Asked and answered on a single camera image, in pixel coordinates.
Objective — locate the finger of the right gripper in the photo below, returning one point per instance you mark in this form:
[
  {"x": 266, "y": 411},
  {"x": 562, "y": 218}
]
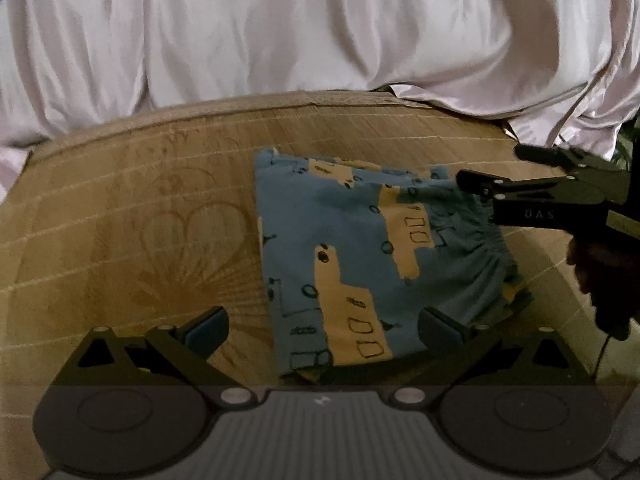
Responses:
[
  {"x": 575, "y": 162},
  {"x": 567, "y": 191}
]

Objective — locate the person's right hand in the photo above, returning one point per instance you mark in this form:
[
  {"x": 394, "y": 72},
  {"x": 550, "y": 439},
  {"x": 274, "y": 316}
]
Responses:
[{"x": 606, "y": 266}]

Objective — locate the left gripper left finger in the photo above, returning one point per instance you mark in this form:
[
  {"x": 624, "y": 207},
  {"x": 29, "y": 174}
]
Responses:
[{"x": 166, "y": 355}]

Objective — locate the pink satin bed sheet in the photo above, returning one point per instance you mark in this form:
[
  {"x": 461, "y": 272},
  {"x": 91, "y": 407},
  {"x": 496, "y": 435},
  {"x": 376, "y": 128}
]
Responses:
[{"x": 558, "y": 71}]

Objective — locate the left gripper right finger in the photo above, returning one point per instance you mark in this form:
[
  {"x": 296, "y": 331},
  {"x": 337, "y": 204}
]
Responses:
[{"x": 484, "y": 355}]

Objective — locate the blue car-print pajama pants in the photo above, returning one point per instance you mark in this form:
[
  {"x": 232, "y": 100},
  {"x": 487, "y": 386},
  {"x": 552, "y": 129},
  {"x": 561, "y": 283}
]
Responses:
[{"x": 353, "y": 254}]

